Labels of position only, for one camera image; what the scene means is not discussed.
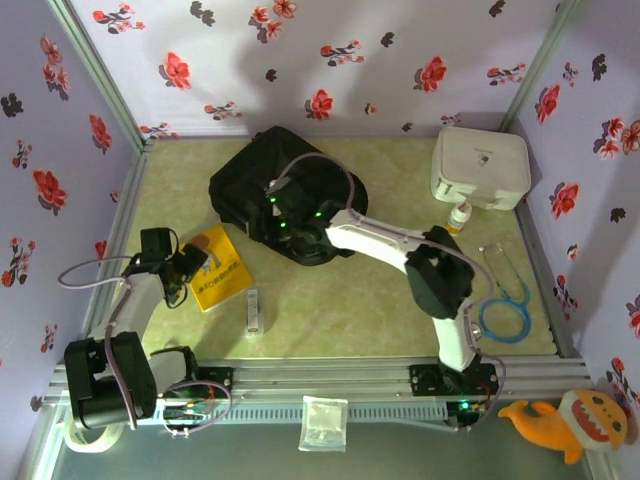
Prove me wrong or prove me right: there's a yellow cartoon cover book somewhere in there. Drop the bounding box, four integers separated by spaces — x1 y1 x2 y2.
189 224 254 314

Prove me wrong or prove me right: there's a black student backpack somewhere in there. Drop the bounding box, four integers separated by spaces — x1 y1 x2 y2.
208 125 370 267

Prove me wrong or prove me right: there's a white zip case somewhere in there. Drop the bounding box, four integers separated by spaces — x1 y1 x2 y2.
430 126 532 211

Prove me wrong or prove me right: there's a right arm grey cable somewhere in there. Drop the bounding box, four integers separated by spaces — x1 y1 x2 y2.
272 152 509 431

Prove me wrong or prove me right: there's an orange shark plush toy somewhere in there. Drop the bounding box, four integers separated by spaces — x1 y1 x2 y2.
498 388 630 465

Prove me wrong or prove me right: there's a circuit board with wires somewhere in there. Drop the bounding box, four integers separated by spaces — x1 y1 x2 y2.
449 397 494 432
162 394 232 440

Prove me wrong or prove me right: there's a slotted grey cable duct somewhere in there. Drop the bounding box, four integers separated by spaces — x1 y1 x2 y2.
149 402 449 426

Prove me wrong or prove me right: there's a small white medicine bottle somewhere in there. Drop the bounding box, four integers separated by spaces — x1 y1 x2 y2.
446 202 474 236

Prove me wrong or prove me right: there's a clear plastic bag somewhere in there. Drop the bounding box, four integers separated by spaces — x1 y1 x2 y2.
298 394 350 453

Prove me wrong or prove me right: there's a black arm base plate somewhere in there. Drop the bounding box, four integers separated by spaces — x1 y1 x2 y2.
408 363 501 396
189 366 235 400

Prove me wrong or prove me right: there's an aluminium frame post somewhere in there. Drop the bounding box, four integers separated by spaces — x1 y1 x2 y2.
499 0 584 131
47 0 151 146

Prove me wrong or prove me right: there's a clear plastic pen case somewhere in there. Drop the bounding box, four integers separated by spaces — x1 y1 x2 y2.
245 288 265 336

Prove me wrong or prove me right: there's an aluminium frame side rail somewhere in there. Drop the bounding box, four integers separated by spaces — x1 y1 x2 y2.
82 139 154 361
514 199 584 359

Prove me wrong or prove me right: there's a blue stethoscope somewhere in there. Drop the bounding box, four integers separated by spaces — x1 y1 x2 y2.
464 242 532 345

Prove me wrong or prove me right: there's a clear tape roll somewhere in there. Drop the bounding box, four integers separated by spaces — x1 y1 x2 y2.
63 417 124 454

